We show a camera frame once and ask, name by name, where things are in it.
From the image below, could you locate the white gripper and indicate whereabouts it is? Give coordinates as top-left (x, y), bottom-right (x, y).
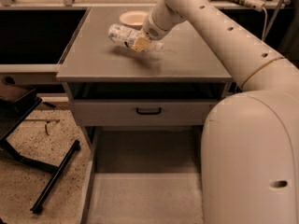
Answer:
top-left (132, 10), bottom-right (172, 52)

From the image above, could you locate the blue plastic bottle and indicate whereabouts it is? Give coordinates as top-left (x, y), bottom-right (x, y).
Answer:
top-left (108, 24), bottom-right (164, 51)

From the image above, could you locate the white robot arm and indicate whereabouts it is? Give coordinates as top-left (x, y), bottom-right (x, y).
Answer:
top-left (137, 0), bottom-right (299, 224)

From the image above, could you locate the grey drawer cabinet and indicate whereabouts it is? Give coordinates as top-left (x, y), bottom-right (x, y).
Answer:
top-left (55, 5), bottom-right (234, 224)

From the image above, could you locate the closed grey top drawer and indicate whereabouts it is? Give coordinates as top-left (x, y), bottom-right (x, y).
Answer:
top-left (69, 100), bottom-right (216, 127)

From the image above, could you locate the open grey middle drawer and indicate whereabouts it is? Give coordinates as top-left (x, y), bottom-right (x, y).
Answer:
top-left (76, 127), bottom-right (204, 224)

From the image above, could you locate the white ceramic bowl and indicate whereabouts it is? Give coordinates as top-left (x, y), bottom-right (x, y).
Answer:
top-left (120, 10), bottom-right (148, 30)

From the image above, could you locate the black drawer handle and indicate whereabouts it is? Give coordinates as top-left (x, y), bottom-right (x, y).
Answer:
top-left (135, 107), bottom-right (162, 116)

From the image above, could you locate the white cable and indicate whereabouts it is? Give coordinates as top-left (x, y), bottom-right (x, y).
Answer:
top-left (261, 7), bottom-right (269, 42)

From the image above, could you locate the grey metal bench rail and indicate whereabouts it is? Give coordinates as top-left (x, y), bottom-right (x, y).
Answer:
top-left (0, 64), bottom-right (60, 85)

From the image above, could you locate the black chair frame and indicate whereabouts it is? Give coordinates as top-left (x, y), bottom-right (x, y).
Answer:
top-left (0, 77), bottom-right (81, 216)

